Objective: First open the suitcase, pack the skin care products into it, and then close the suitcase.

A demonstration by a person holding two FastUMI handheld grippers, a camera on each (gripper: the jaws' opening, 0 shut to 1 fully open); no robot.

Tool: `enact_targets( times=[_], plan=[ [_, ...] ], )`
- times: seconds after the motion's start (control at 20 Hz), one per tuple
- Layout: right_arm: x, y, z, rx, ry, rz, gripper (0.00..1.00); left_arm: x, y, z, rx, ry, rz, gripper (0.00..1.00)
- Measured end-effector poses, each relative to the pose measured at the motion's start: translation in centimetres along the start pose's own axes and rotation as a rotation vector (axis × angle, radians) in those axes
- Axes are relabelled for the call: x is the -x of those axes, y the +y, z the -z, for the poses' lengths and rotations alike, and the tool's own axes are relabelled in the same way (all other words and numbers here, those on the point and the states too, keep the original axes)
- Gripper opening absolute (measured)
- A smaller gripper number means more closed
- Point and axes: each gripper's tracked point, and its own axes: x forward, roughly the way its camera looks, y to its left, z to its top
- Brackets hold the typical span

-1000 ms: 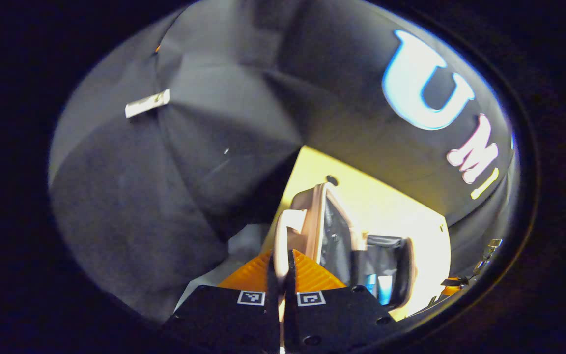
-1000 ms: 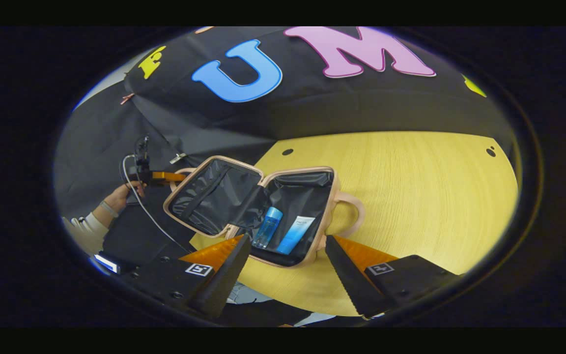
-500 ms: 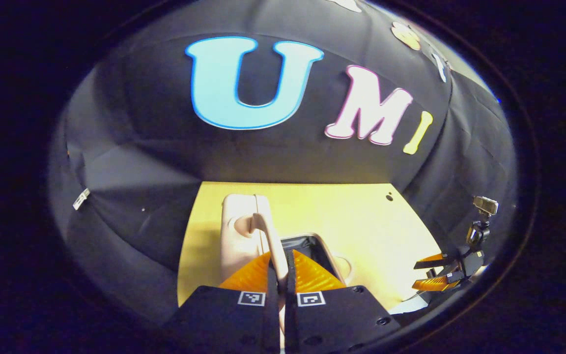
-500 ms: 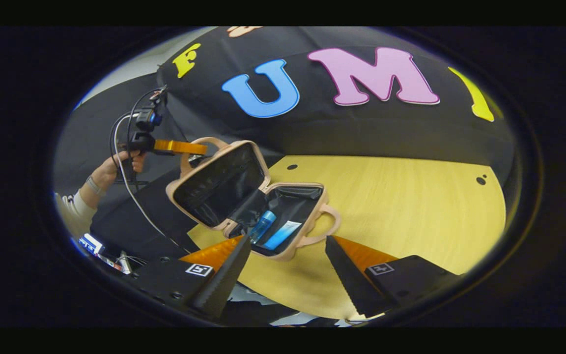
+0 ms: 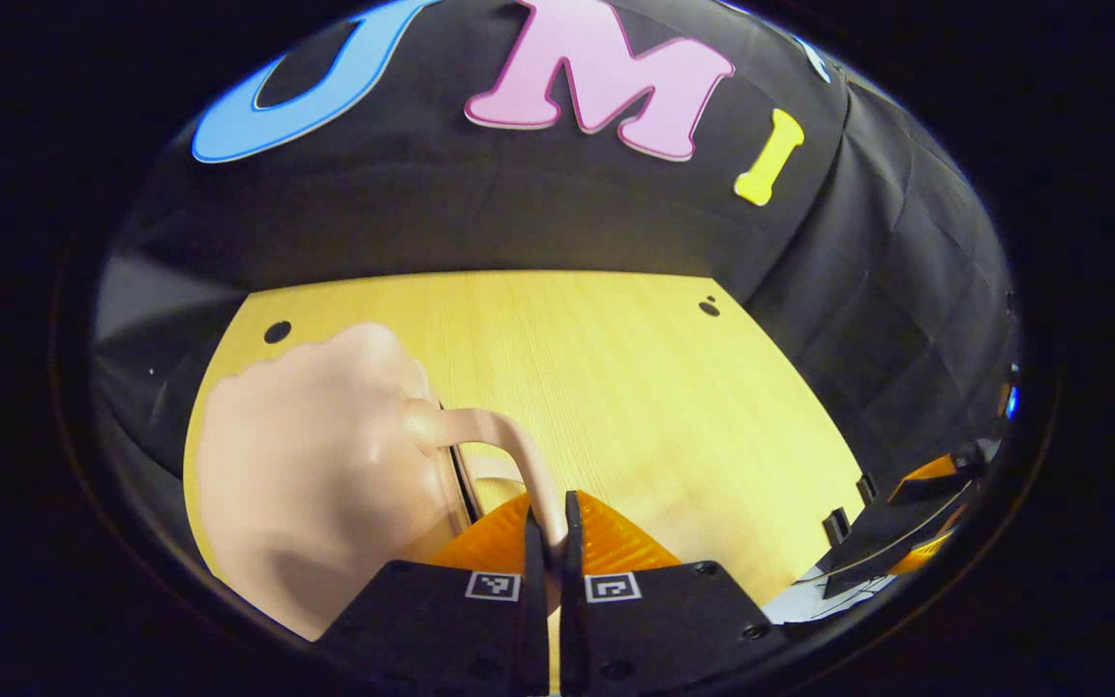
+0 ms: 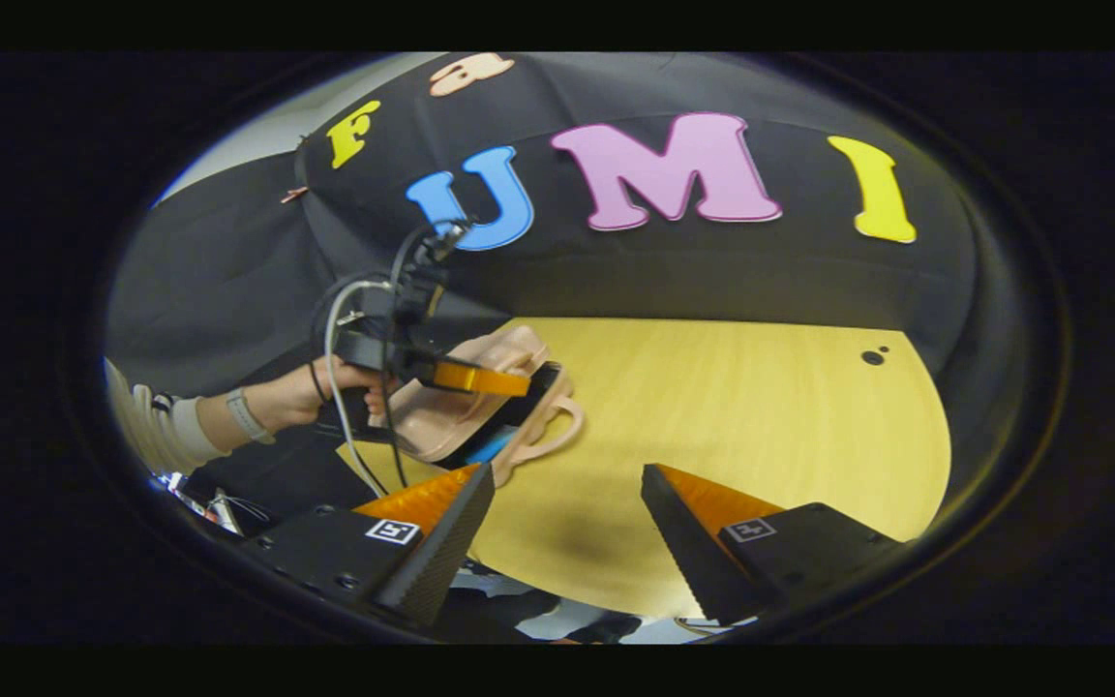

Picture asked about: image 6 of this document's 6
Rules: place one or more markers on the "pink suitcase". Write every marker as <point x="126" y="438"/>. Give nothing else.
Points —
<point x="441" y="416"/>

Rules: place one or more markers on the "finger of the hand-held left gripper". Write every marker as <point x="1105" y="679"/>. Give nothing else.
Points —
<point x="480" y="378"/>

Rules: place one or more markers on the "grey wristwatch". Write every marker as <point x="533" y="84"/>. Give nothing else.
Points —
<point x="248" y="416"/>

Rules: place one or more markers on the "black backdrop cloth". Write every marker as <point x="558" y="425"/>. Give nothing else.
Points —
<point x="616" y="271"/>

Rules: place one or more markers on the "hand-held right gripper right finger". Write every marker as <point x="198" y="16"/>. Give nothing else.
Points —
<point x="683" y="552"/>

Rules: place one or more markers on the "small copper clip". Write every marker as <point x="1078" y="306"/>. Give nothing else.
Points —
<point x="293" y="194"/>

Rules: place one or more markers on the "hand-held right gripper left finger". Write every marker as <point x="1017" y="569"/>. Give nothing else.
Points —
<point x="446" y="552"/>

